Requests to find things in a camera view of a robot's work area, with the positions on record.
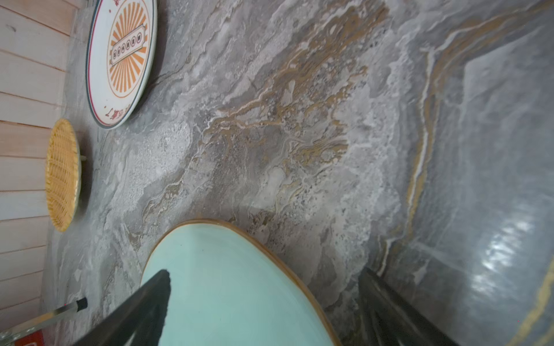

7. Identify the yellow woven round trivet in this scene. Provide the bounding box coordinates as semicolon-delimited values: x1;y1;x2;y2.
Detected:
45;118;82;232

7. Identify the small orange sunburst plate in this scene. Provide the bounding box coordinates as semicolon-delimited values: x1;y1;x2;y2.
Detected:
86;0;158;130

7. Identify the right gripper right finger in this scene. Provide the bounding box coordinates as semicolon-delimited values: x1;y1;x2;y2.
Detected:
359;268;456;345

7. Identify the stainless steel dish rack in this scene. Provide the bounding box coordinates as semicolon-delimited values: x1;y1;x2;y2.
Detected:
1;297;88;345

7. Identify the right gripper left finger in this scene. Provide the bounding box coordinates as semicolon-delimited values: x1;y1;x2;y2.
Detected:
76;270;171;345

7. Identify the light green lotus plate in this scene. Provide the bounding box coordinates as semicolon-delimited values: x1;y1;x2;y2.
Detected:
141;219;340;345

